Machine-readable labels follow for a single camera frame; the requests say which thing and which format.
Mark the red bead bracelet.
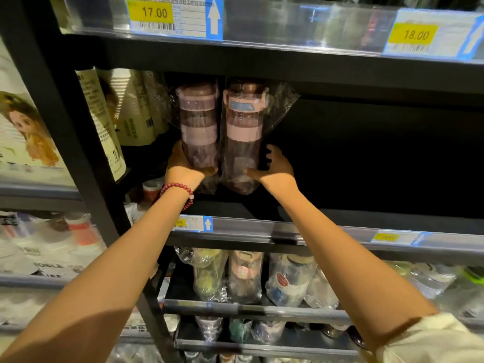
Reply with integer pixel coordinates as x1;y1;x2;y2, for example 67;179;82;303
158;181;196;212

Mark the green lid bottle pink handle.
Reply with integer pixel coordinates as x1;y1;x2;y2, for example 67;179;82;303
174;247;229;303
384;260;415;278

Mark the pink band bottle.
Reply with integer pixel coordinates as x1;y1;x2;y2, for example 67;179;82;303
219;79;301;196

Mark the black metal store shelving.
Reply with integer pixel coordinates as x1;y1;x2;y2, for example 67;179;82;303
0;0;484;363

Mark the person's left hand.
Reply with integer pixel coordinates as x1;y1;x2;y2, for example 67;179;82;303
164;139;220;192

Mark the white doll print packet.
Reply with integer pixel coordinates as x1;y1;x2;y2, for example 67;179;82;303
0;33;76;186

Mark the yellow white price label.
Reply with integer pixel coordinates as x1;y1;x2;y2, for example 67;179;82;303
370;230;432;247
173;214;214;234
382;9;484;62
125;0;224;42

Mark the person's right forearm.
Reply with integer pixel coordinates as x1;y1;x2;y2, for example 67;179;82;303
264;181;439;352

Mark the person's cream shirt sleeve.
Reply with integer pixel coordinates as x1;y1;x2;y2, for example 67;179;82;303
372;313;484;363

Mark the person's right hand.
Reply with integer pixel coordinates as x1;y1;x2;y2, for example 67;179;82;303
244;144;297;193

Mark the cream printed packet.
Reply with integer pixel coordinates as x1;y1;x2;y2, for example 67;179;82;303
75;68;128;182
96;68;169;148

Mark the person's left forearm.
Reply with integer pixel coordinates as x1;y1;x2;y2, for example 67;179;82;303
0;183;196;363

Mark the mauve bottle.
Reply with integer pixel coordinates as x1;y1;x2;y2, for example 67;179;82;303
172;81;222;195

